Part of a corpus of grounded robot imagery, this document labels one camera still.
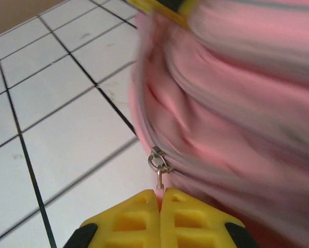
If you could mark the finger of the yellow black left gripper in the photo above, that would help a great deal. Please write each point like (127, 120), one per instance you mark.
(144, 4)

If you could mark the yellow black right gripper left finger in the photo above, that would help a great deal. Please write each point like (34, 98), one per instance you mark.
(149, 206)

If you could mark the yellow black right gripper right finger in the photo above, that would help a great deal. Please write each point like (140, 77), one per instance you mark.
(169, 206)

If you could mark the metal zipper slider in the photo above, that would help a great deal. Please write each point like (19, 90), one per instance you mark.
(156, 160)

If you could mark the pink student backpack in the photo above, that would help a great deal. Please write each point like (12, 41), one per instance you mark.
(234, 103)

